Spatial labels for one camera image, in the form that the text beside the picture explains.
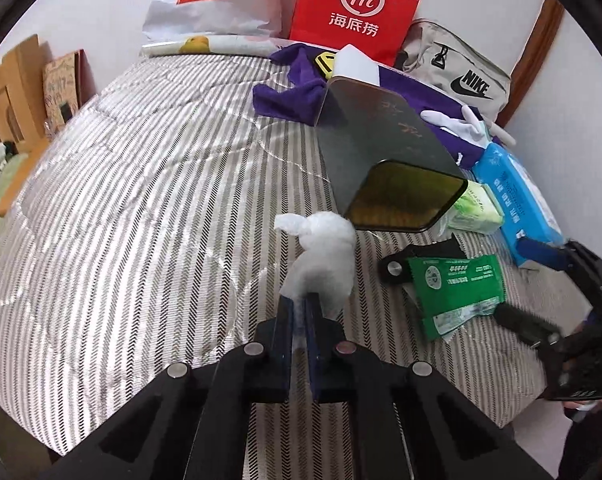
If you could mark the purple towel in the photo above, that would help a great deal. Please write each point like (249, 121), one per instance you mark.
(301, 95)

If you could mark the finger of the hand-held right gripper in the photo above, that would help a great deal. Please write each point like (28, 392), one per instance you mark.
(538, 252)
(421, 260)

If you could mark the dark green tin box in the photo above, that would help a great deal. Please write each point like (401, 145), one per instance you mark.
(381, 150)

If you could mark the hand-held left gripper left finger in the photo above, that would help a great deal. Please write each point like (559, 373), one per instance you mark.
(287, 320)

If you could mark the blue tissue pack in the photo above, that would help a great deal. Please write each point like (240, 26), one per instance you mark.
(511, 185)

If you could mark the wooden headboard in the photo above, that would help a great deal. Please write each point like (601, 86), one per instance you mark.
(6, 95)

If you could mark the pale green tissue pack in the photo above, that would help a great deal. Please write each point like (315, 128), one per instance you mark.
(476, 210)

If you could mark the red paper bag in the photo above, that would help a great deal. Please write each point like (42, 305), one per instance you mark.
(321, 35)

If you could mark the white plastic shopping bag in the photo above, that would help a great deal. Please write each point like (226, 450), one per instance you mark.
(221, 15)

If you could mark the white cotton wad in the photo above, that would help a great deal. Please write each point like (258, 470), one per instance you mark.
(326, 260)

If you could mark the green wet wipe packet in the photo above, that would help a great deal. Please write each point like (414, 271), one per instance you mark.
(451, 285)

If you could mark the brown wooden door frame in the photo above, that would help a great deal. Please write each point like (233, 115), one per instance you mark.
(536, 50)

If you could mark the rolled printed paper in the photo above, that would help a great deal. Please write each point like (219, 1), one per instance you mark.
(231, 44)

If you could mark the grey waist bag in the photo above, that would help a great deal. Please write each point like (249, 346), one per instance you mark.
(461, 60)

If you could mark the white foam block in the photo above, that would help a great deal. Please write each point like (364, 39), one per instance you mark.
(356, 62)

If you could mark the white glove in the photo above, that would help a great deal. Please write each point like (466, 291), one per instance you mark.
(456, 122)

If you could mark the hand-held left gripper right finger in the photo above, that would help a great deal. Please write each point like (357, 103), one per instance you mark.
(312, 320)

